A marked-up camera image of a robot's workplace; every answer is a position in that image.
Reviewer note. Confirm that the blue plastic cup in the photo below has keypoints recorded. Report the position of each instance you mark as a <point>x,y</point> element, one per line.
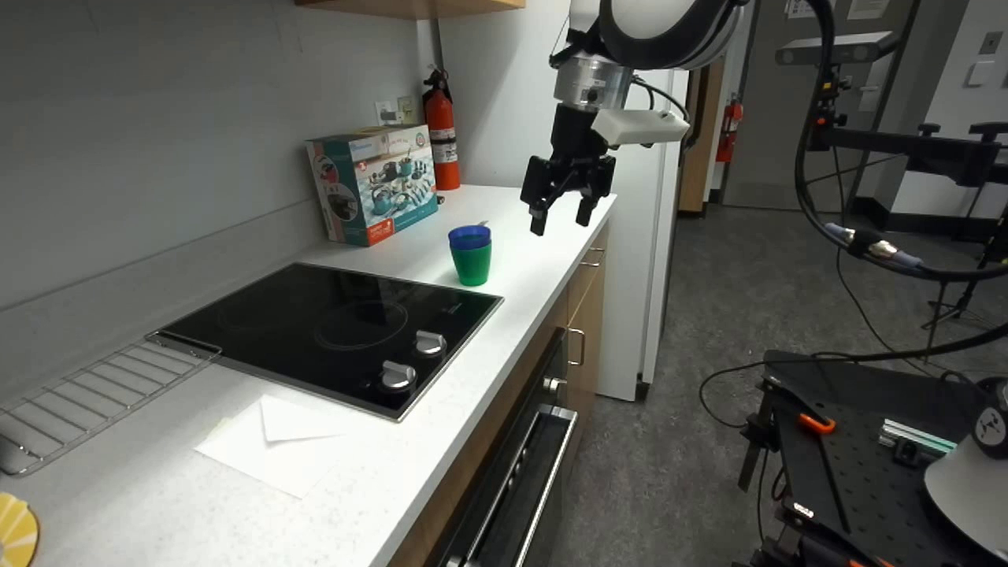
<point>471,233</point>

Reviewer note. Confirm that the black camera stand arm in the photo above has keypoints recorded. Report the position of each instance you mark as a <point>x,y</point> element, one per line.
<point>914,152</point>

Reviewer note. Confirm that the black equipment cart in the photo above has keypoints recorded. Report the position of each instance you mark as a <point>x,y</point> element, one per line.
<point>870,492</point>

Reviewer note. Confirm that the wooden end cabinet door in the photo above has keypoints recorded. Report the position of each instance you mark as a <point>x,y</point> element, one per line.
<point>587,304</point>

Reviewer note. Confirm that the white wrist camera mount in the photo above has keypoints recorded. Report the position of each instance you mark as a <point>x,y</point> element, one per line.
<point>646,128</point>

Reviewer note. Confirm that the teal flat item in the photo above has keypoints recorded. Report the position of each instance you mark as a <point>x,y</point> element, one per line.
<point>919,435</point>

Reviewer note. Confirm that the silver oven knob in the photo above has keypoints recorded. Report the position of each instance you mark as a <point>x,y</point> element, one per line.
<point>552,384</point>

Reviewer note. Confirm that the black glass cooktop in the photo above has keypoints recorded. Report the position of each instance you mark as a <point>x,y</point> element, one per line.
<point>317,326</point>

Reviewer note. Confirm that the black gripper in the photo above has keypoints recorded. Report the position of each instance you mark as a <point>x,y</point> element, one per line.
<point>585,144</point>

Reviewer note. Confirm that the yellow round item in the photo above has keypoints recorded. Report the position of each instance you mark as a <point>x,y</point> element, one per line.
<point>18,530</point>

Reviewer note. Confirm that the red fire extinguisher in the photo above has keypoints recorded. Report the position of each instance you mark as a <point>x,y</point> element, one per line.
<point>733,130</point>
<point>441,130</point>

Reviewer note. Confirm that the silver cooktop knob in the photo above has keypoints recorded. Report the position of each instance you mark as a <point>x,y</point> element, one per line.
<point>399,375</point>
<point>430,342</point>

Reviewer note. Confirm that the white refrigerator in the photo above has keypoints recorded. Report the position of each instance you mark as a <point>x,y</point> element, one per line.
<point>639,273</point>

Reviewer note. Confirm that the black built-in oven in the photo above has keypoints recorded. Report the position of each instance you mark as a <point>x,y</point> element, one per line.
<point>513,473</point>

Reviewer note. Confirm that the green plastic cup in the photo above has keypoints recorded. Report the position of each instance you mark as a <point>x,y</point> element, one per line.
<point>471,268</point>

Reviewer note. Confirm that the white round disc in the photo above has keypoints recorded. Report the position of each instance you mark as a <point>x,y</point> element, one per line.
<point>977,498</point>

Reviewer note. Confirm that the toy cookware set box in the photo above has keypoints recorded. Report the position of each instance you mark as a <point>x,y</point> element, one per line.
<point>378,185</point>

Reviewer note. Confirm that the wall power outlet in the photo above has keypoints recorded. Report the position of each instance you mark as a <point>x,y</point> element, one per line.
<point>399,111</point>

